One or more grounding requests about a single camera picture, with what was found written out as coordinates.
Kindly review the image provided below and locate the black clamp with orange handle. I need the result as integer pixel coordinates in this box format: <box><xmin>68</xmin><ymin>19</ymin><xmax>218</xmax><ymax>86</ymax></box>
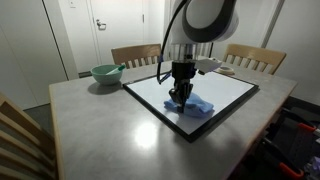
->
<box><xmin>281</xmin><ymin>108</ymin><xmax>318</xmax><ymax>133</ymax></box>
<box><xmin>261</xmin><ymin>136</ymin><xmax>305</xmax><ymax>180</ymax></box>

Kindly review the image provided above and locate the white door with round knob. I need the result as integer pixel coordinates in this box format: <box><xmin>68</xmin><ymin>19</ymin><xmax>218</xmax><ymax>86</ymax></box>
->
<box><xmin>211</xmin><ymin>0</ymin><xmax>279</xmax><ymax>63</ymax></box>

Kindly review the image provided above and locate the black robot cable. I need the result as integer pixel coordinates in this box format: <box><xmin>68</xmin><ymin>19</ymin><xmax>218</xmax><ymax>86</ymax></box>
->
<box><xmin>156</xmin><ymin>0</ymin><xmax>189</xmax><ymax>84</ymax></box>

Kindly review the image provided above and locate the white marker with green cap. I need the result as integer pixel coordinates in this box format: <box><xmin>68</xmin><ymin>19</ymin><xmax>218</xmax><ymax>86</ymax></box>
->
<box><xmin>105</xmin><ymin>64</ymin><xmax>127</xmax><ymax>76</ymax></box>

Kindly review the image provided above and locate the silver lever door handle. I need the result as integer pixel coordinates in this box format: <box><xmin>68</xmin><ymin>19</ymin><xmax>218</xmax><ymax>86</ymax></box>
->
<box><xmin>95</xmin><ymin>18</ymin><xmax>107</xmax><ymax>31</ymax></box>

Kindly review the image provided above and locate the white door with lever handle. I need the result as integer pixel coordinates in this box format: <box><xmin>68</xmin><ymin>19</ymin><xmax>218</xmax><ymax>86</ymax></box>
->
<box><xmin>87</xmin><ymin>0</ymin><xmax>148</xmax><ymax>66</ymax></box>

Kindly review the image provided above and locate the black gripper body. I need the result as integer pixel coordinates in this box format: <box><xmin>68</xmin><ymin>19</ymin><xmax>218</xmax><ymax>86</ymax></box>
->
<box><xmin>170</xmin><ymin>61</ymin><xmax>197</xmax><ymax>86</ymax></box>

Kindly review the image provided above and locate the beige masking tape roll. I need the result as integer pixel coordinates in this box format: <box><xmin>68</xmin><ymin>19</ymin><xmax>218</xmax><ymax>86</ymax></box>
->
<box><xmin>218</xmin><ymin>65</ymin><xmax>236</xmax><ymax>76</ymax></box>

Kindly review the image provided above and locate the wooden slat-back chair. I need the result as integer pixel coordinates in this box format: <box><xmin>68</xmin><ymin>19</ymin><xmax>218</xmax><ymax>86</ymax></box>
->
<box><xmin>222</xmin><ymin>43</ymin><xmax>288</xmax><ymax>76</ymax></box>
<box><xmin>0</xmin><ymin>92</ymin><xmax>58</xmax><ymax>180</ymax></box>
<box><xmin>110</xmin><ymin>43</ymin><xmax>163</xmax><ymax>70</ymax></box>

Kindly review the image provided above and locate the mint green bowl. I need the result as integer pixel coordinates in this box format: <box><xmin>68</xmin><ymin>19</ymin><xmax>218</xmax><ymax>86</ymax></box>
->
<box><xmin>89</xmin><ymin>64</ymin><xmax>124</xmax><ymax>86</ymax></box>

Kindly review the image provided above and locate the blue cloth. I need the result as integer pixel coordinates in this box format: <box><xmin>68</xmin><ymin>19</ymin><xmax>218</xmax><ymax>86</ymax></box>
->
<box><xmin>163</xmin><ymin>92</ymin><xmax>215</xmax><ymax>118</ymax></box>

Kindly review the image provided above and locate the black framed whiteboard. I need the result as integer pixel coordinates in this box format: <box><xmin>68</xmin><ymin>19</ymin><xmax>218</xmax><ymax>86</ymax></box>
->
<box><xmin>122</xmin><ymin>68</ymin><xmax>260</xmax><ymax>144</ymax></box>

